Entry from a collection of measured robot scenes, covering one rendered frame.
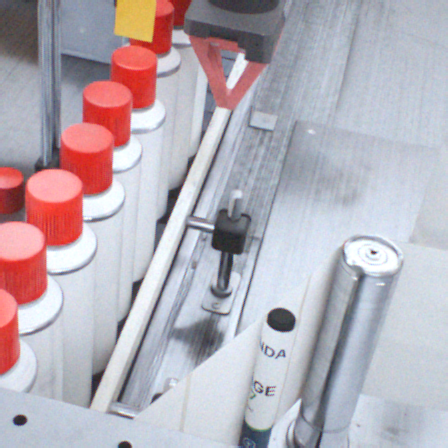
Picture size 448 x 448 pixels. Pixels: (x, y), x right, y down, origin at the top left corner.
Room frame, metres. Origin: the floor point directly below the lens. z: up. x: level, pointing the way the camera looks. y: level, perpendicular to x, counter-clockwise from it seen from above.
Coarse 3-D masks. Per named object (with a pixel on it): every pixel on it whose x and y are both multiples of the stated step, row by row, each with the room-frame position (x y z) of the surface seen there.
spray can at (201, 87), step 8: (200, 72) 0.74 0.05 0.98; (200, 80) 0.74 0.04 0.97; (200, 88) 0.74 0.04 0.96; (200, 96) 0.74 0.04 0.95; (200, 104) 0.74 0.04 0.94; (200, 112) 0.74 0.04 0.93; (200, 120) 0.74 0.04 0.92; (192, 128) 0.73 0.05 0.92; (200, 128) 0.75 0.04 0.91; (192, 136) 0.74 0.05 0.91; (192, 144) 0.74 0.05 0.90; (192, 152) 0.74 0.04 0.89
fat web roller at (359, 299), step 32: (352, 256) 0.42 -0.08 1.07; (384, 256) 0.42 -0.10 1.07; (352, 288) 0.41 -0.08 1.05; (384, 288) 0.41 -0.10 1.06; (352, 320) 0.40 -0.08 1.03; (384, 320) 0.42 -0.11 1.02; (320, 352) 0.41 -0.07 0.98; (352, 352) 0.40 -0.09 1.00; (320, 384) 0.41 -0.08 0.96; (352, 384) 0.40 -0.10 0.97; (320, 416) 0.40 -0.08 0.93; (352, 416) 0.41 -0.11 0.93
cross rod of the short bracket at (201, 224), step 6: (186, 216) 0.62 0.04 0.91; (192, 216) 0.62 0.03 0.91; (186, 222) 0.61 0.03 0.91; (192, 222) 0.61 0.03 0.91; (198, 222) 0.61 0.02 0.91; (204, 222) 0.61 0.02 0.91; (210, 222) 0.61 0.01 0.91; (192, 228) 0.61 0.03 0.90; (198, 228) 0.61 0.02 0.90; (204, 228) 0.61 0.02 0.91; (210, 228) 0.61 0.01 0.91
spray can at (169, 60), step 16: (160, 0) 0.66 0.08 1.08; (160, 16) 0.64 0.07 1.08; (160, 32) 0.64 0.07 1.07; (160, 48) 0.64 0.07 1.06; (160, 64) 0.63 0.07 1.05; (176, 64) 0.64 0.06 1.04; (160, 80) 0.63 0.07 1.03; (176, 80) 0.64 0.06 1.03; (160, 96) 0.63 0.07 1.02; (176, 96) 0.65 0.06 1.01; (160, 176) 0.63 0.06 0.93; (160, 192) 0.63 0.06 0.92; (160, 208) 0.64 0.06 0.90
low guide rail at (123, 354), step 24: (240, 72) 0.86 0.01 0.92; (216, 120) 0.76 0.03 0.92; (216, 144) 0.74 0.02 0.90; (192, 168) 0.68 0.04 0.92; (192, 192) 0.64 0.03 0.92; (168, 240) 0.58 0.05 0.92; (168, 264) 0.56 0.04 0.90; (144, 288) 0.51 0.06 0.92; (144, 312) 0.49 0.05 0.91; (120, 336) 0.46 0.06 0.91; (120, 360) 0.44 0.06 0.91; (120, 384) 0.43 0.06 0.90; (96, 408) 0.39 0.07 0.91
